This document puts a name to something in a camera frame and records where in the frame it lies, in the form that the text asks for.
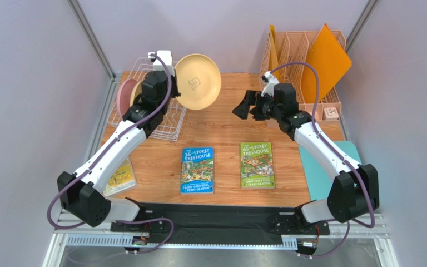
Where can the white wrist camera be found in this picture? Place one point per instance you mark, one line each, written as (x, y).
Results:
(162, 60)
(270, 81)

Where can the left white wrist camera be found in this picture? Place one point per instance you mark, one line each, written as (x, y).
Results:
(162, 60)

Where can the blue Treehouse book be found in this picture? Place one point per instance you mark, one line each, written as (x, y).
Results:
(197, 171)

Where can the pink plate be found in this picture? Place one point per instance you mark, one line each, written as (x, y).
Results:
(123, 96)

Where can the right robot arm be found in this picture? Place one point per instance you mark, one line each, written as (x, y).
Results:
(355, 187)

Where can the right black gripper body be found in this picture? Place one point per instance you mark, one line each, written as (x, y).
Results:
(255, 107)

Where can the white wire dish rack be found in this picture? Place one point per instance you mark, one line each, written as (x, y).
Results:
(163, 122)

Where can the black base mat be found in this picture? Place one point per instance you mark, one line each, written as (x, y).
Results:
(217, 225)

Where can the orange folder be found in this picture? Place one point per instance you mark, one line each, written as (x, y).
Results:
(327, 55)

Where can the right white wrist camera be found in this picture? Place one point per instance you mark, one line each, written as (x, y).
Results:
(270, 81)

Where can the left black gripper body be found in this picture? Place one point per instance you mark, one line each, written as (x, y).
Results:
(174, 91)

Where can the yellow book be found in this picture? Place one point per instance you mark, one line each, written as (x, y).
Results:
(122, 180)

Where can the thin yellow folder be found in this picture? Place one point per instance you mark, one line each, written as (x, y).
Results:
(273, 51)

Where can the tan yellow plate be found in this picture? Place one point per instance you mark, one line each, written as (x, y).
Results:
(137, 89)

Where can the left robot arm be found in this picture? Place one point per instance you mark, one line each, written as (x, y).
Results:
(81, 193)

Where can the teal cutting board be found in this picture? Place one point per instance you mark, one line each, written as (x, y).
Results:
(318, 181)

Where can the cream yellow plate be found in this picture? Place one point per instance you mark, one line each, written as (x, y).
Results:
(198, 81)

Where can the green Treehouse book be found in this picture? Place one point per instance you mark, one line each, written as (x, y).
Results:
(256, 165)

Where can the pink file organizer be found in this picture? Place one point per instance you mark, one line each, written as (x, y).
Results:
(293, 46)

